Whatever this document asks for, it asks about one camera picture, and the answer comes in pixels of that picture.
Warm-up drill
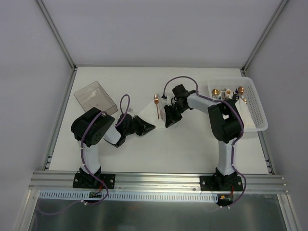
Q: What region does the white paper napkin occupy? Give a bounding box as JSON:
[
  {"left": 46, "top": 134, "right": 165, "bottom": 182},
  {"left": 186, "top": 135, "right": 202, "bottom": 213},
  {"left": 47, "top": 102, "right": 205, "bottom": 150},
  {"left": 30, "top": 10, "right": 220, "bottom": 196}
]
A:
[{"left": 138, "top": 94, "right": 166, "bottom": 129}]

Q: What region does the gold fork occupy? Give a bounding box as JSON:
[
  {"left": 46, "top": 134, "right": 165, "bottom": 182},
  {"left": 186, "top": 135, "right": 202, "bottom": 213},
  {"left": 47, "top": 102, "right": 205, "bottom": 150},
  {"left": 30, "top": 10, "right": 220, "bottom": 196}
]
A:
[{"left": 154, "top": 94, "right": 160, "bottom": 119}]

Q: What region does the pink handled knife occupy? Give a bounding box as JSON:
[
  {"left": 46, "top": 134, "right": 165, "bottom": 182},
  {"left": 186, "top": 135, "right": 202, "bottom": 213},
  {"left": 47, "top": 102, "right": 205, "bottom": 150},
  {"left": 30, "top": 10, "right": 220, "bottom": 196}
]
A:
[{"left": 159, "top": 107, "right": 166, "bottom": 121}]

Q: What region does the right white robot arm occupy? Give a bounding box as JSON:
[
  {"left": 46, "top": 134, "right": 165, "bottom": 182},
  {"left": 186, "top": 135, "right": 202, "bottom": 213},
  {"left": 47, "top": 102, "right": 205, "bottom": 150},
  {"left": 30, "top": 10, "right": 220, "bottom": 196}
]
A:
[{"left": 164, "top": 84, "right": 244, "bottom": 191}]

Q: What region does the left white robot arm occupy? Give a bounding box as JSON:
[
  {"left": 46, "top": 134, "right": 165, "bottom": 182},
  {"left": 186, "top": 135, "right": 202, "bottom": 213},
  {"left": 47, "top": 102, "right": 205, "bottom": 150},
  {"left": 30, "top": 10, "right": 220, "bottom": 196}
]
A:
[{"left": 71, "top": 107, "right": 155, "bottom": 188}]

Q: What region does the transparent brown plastic tray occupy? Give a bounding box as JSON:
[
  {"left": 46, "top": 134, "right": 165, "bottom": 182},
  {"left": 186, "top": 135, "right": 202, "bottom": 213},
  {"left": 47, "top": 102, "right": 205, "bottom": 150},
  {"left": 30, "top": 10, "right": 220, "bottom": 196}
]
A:
[{"left": 74, "top": 81, "right": 118, "bottom": 115}]

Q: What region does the white plastic basket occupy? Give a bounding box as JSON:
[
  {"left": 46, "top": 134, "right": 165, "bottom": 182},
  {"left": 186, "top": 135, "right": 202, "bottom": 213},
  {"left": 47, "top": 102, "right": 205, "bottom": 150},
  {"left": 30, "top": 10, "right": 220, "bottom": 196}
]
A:
[{"left": 207, "top": 77, "right": 268, "bottom": 132}]

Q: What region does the white slotted cable duct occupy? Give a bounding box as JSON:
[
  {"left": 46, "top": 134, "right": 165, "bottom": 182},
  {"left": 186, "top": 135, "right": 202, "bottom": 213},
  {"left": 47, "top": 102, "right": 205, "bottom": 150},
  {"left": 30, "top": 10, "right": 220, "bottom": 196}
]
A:
[{"left": 38, "top": 190, "right": 218, "bottom": 203}]

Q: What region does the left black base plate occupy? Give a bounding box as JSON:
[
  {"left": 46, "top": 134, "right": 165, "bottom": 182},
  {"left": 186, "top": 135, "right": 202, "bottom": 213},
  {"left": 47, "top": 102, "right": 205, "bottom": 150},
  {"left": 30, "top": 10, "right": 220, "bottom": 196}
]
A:
[{"left": 73, "top": 171, "right": 116, "bottom": 189}]

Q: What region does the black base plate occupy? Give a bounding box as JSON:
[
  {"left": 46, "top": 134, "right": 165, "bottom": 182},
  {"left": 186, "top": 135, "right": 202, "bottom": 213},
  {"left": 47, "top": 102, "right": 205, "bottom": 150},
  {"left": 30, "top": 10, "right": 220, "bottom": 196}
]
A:
[
  {"left": 73, "top": 171, "right": 116, "bottom": 189},
  {"left": 199, "top": 175, "right": 244, "bottom": 192}
]

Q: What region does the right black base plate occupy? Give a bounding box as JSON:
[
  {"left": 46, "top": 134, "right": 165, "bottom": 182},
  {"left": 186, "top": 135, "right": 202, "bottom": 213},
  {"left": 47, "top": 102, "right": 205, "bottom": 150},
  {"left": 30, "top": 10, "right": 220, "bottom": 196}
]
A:
[{"left": 199, "top": 175, "right": 244, "bottom": 192}]

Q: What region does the right aluminium frame post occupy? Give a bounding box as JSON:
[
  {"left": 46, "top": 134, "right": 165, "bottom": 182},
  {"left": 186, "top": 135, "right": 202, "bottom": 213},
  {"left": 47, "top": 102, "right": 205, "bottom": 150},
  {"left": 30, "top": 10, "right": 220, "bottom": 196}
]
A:
[{"left": 241, "top": 0, "right": 290, "bottom": 76}]

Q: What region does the aluminium frame post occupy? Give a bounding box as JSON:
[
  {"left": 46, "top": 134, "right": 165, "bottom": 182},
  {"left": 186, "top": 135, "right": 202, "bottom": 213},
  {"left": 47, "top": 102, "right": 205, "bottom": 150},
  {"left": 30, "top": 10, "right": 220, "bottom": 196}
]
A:
[
  {"left": 35, "top": 0, "right": 76, "bottom": 70},
  {"left": 241, "top": 0, "right": 290, "bottom": 76}
]

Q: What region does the aluminium front rail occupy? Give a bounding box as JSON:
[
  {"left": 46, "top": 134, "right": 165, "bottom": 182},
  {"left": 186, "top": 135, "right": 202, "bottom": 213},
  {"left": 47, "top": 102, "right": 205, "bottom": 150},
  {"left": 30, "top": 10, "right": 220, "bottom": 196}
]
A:
[{"left": 28, "top": 170, "right": 289, "bottom": 194}]

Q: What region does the left aluminium frame post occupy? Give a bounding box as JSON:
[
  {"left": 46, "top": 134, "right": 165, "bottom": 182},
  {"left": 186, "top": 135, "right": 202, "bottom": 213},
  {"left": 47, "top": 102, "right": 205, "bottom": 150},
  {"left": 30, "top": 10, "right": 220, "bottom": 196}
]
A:
[{"left": 35, "top": 0, "right": 76, "bottom": 70}]

